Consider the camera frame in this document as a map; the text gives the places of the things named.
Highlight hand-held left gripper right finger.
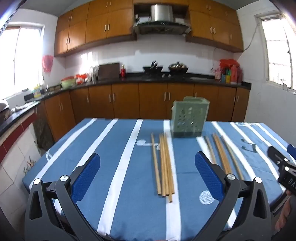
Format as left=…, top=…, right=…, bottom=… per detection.
left=195, top=152, right=272, bottom=241

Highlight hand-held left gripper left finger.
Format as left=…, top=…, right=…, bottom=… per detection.
left=24, top=152, right=104, bottom=241

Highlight group wooden chopsticks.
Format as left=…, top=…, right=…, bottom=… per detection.
left=163, top=134, right=173, bottom=203

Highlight green perforated utensil holder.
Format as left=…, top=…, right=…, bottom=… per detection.
left=171, top=96, right=210, bottom=138

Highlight person's right hand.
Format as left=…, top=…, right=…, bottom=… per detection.
left=276, top=192, right=296, bottom=231

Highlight dark patterned cloth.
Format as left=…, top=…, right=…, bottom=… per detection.
left=32, top=113, right=56, bottom=151

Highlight blue white striped tablecloth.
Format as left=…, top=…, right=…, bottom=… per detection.
left=22, top=118, right=296, bottom=241

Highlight green basin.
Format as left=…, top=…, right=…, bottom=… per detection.
left=61, top=79, right=76, bottom=89

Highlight wooden base cabinets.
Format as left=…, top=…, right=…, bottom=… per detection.
left=35, top=82, right=250, bottom=149

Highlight steel canister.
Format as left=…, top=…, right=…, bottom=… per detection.
left=90, top=66, right=99, bottom=82

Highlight red plastic bag on bottles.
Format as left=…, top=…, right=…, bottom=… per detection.
left=219, top=59, right=240, bottom=70

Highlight white box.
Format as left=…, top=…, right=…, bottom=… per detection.
left=6, top=94, right=25, bottom=107

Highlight black kitchen countertop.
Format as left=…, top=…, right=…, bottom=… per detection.
left=0, top=73, right=252, bottom=139

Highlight dark wooden cutting board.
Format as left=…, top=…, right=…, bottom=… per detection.
left=98, top=62, right=120, bottom=80

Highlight black gas stove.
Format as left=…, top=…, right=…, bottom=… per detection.
left=141, top=71, right=192, bottom=78

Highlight steel wok with lid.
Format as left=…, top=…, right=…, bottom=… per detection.
left=168, top=61, right=189, bottom=73

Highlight hanging red plastic bag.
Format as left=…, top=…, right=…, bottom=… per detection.
left=42, top=55, right=54, bottom=73

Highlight window beside sink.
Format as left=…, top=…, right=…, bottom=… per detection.
left=0, top=22, right=45, bottom=98

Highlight steel range hood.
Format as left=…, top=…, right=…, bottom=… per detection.
left=132, top=4, right=192, bottom=35

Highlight window with white frame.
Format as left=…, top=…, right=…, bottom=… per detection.
left=254, top=9, right=296, bottom=95

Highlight white wall cable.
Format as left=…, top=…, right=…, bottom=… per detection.
left=211, top=22, right=258, bottom=71

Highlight black wok with handle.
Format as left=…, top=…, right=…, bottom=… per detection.
left=143, top=61, right=163, bottom=73

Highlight wooden wall cabinets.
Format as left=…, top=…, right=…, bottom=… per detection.
left=54, top=0, right=244, bottom=57

